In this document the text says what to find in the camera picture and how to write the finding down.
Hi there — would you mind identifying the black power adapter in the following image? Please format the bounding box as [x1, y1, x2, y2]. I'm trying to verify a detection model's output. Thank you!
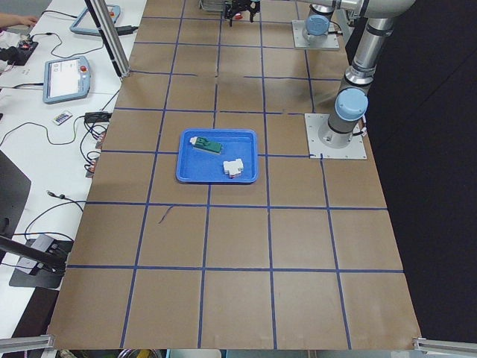
[84, 111, 112, 124]

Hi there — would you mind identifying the white circuit breaker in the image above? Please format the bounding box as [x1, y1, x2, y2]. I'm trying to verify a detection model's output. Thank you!
[223, 158, 244, 179]

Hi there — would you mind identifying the near teach pendant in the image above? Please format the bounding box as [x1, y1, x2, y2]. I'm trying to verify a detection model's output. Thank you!
[42, 56, 91, 104]

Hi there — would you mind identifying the green terminal block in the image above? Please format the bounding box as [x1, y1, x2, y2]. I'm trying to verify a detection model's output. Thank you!
[189, 136, 223, 154]

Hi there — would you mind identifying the aluminium frame post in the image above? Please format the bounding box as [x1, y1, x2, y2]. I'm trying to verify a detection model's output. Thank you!
[85, 0, 130, 78]

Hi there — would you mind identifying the far teach pendant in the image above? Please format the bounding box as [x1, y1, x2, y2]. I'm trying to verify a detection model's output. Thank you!
[70, 4, 122, 37]

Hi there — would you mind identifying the teach pendant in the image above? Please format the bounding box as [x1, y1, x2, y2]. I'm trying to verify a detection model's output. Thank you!
[42, 56, 91, 104]
[70, 4, 122, 37]

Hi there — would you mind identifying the person hand at desk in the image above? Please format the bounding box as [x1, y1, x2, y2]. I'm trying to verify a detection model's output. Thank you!
[0, 13, 39, 28]

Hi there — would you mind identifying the small remote control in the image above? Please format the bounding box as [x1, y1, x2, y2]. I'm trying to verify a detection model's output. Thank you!
[52, 110, 73, 125]

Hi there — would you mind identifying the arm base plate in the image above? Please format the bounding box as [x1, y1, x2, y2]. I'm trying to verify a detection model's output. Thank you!
[305, 113, 367, 160]
[291, 19, 341, 50]

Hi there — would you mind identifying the blue plastic tray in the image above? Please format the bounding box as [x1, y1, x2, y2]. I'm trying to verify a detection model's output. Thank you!
[176, 128, 259, 183]

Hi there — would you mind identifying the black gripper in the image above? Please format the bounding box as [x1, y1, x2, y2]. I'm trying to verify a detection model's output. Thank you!
[224, 0, 260, 27]

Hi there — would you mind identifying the wire mesh shelf basket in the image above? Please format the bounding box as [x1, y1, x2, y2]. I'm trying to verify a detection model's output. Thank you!
[199, 0, 227, 12]

